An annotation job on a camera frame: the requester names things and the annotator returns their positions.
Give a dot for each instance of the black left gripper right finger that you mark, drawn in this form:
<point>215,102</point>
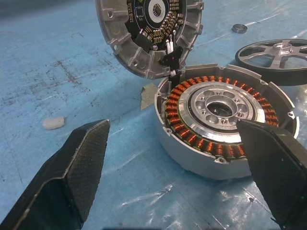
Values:
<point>275,167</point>

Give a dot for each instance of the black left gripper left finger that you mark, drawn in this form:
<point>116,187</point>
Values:
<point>79,167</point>

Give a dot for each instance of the silver motor stator copper coils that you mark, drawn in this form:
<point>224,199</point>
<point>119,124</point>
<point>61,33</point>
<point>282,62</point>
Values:
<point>206,105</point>

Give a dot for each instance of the small white blob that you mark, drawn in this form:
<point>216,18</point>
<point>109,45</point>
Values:
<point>54,123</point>

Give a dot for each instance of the blue plastic table cover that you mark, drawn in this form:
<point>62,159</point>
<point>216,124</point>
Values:
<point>36,72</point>

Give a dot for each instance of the silver spoked rotor black rim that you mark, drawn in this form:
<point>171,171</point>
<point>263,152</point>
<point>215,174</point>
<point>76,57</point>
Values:
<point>278,51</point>

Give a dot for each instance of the small grey gear part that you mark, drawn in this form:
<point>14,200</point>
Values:
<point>120,31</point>

